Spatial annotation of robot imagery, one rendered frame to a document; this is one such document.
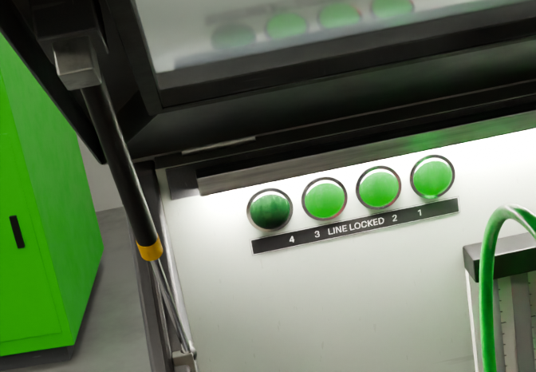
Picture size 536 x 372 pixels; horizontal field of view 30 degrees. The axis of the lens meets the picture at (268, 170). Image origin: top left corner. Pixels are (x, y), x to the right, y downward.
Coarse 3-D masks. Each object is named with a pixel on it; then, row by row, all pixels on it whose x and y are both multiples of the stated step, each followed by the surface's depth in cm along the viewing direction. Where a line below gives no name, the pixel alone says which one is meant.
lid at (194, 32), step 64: (0, 0) 62; (64, 0) 63; (128, 0) 59; (192, 0) 67; (256, 0) 69; (320, 0) 72; (384, 0) 76; (448, 0) 79; (512, 0) 83; (64, 64) 64; (128, 64) 84; (192, 64) 82; (256, 64) 86; (320, 64) 89; (384, 64) 89; (448, 64) 93; (512, 64) 99; (128, 128) 97; (192, 128) 97; (256, 128) 104
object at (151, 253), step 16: (96, 96) 70; (96, 112) 71; (112, 112) 72; (96, 128) 73; (112, 128) 73; (112, 144) 74; (112, 160) 75; (128, 160) 76; (112, 176) 77; (128, 176) 76; (128, 192) 77; (128, 208) 79; (144, 208) 79; (144, 224) 80; (144, 240) 82; (144, 256) 83; (160, 272) 86; (160, 288) 87; (176, 320) 91; (176, 352) 95; (192, 352) 95; (192, 368) 95
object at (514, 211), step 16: (496, 208) 92; (512, 208) 87; (496, 224) 94; (528, 224) 83; (496, 240) 97; (480, 256) 100; (480, 272) 102; (480, 288) 103; (480, 304) 104; (480, 320) 105; (496, 368) 108
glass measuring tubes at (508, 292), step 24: (504, 240) 111; (528, 240) 110; (504, 264) 109; (528, 264) 109; (504, 288) 113; (528, 288) 112; (504, 312) 114; (528, 312) 112; (480, 336) 115; (504, 336) 115; (528, 336) 113; (480, 360) 116; (504, 360) 114; (528, 360) 114
